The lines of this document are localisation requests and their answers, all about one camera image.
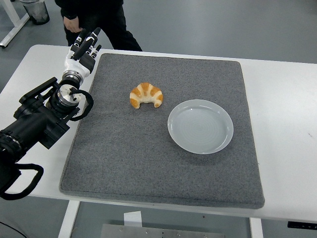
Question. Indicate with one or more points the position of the black mesh waste bin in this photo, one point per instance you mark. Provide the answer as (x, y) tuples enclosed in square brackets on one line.
[(37, 12)]

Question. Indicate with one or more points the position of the pale grey round plate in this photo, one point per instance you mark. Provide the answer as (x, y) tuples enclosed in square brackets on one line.
[(200, 126)]

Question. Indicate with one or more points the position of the white desk leg frame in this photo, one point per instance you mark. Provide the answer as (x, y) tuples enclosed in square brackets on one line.
[(15, 15)]

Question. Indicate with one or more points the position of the person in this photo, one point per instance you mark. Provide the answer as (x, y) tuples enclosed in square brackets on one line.
[(111, 24)]

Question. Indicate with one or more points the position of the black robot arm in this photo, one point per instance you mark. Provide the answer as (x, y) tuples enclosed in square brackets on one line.
[(29, 126)]

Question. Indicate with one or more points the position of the grey felt mat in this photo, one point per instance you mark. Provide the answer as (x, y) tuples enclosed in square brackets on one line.
[(138, 153)]

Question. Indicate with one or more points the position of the black table control panel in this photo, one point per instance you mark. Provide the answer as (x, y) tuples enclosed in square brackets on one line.
[(302, 224)]

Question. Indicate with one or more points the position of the white table leg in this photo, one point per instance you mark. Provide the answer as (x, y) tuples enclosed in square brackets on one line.
[(256, 229), (68, 220)]

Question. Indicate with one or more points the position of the grey metal plate with screws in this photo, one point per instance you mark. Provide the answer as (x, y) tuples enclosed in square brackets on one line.
[(148, 233)]

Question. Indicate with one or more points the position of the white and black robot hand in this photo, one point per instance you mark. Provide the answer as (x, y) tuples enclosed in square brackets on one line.
[(79, 65)]

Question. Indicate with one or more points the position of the golden croissant bread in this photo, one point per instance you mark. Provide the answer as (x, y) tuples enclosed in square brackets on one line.
[(146, 91)]

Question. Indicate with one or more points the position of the person's hand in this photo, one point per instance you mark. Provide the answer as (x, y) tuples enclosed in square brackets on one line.
[(71, 24)]

